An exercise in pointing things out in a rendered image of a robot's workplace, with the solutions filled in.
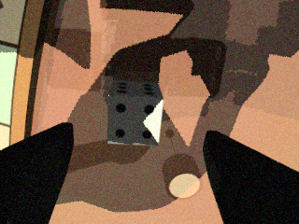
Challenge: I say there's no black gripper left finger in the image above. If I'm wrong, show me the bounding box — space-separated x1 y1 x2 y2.
0 122 75 224

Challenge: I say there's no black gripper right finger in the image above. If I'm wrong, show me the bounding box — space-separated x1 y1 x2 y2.
203 131 299 224

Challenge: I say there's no dark grey die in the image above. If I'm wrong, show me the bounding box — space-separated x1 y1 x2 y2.
107 81 164 146

